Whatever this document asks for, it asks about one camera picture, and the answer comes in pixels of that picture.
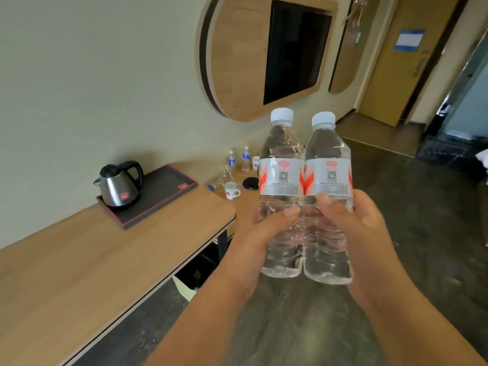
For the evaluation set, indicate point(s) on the person's left hand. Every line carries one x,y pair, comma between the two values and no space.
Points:
247,259

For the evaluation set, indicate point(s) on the person's right hand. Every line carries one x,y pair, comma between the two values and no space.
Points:
366,243

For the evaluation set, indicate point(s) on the person's left thumb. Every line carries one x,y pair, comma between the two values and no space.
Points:
280,222

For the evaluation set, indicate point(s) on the person's right thumb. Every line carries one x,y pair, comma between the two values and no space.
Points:
332,209

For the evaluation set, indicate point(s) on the clear water bottle red label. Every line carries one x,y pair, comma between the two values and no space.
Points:
328,175
281,167

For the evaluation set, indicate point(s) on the person's left forearm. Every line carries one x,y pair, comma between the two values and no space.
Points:
198,320

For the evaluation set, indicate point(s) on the person's right forearm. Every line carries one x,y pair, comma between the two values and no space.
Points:
415,323

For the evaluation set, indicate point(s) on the black round coaster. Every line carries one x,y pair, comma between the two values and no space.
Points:
250,183

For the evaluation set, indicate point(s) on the white mug red label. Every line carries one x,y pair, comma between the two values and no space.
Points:
231,190
256,163

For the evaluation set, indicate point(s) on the small water bottle blue label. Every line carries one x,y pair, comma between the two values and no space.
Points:
231,160
246,159

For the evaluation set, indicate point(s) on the clear plastic wrapper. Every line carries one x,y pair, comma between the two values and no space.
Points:
221,177

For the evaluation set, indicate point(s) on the black tray red edge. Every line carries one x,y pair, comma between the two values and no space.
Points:
160,194

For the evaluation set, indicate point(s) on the wooden coat rack panel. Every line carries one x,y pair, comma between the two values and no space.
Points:
349,53

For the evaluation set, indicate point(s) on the wooden door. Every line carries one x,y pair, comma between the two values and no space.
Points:
400,60

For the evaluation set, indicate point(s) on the stainless steel electric kettle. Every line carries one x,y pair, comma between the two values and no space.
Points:
119,186

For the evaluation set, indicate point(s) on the blue and white door notice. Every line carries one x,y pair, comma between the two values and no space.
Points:
408,39

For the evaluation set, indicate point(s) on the wooden desk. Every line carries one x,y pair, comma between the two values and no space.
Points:
95,270

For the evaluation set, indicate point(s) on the wall-mounted black television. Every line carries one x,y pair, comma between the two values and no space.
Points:
295,53

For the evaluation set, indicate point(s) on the wooden oval wall panel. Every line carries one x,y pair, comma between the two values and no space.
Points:
236,64

